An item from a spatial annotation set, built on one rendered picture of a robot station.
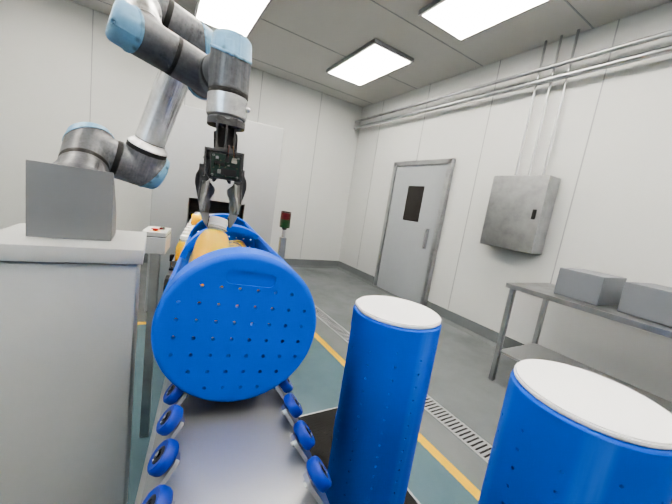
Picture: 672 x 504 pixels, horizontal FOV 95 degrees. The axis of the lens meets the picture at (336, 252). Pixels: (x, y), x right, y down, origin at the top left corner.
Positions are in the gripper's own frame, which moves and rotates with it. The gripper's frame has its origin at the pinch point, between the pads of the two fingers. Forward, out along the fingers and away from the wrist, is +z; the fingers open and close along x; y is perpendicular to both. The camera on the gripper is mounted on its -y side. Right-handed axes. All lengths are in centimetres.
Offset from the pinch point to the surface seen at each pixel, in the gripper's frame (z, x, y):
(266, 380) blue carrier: 28.1, 10.2, 16.6
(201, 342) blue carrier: 19.7, -1.7, 16.7
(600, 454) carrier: 29, 62, 46
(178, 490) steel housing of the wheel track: 34.4, -3.3, 30.5
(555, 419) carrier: 27, 59, 40
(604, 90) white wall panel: -146, 333, -128
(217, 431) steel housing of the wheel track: 34.4, 1.8, 20.4
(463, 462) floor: 129, 142, -41
